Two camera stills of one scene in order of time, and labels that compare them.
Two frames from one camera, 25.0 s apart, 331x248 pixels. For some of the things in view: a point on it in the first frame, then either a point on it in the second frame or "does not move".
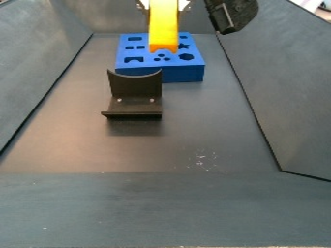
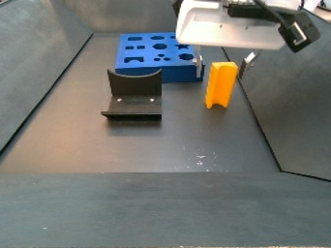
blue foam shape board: (181, 66) does not move
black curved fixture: (136, 96) does not move
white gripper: (145, 4) -> (233, 24)
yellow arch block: (163, 22) -> (222, 83)
